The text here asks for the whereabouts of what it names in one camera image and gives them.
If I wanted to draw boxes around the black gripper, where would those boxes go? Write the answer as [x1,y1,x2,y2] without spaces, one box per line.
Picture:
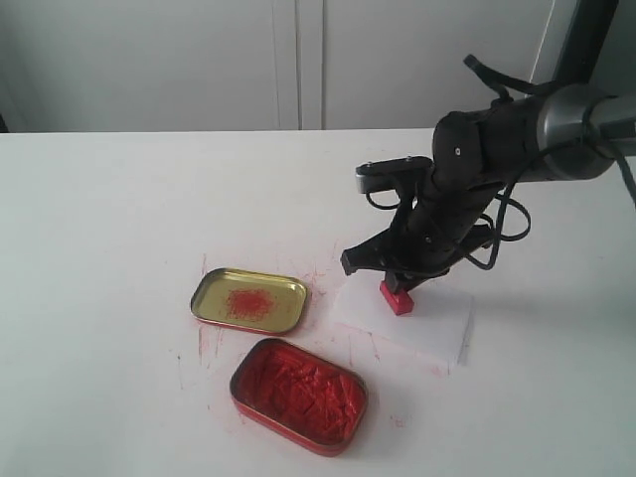
[340,184,497,294]

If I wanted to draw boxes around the red ink tin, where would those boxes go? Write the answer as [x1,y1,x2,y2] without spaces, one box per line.
[230,338,369,457]

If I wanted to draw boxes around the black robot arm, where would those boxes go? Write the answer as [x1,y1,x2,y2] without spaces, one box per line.
[341,84,635,293]

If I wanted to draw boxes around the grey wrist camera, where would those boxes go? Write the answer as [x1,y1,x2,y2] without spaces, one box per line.
[356,156,433,194]

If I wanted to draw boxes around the black cable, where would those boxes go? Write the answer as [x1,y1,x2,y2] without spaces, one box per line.
[367,53,636,272]

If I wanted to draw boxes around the dark vertical post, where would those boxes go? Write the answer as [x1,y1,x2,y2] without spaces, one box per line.
[551,0,619,92]

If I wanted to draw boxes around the white paper sheet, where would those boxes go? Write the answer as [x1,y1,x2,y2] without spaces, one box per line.
[331,273,475,367]

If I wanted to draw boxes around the gold tin lid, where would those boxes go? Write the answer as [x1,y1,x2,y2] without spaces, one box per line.
[190,267,310,336]

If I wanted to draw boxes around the white cabinet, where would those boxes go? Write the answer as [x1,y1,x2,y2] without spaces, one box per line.
[1,1,575,132]

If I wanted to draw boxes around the red stamp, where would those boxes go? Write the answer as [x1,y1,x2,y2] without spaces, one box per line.
[380,280,414,316]

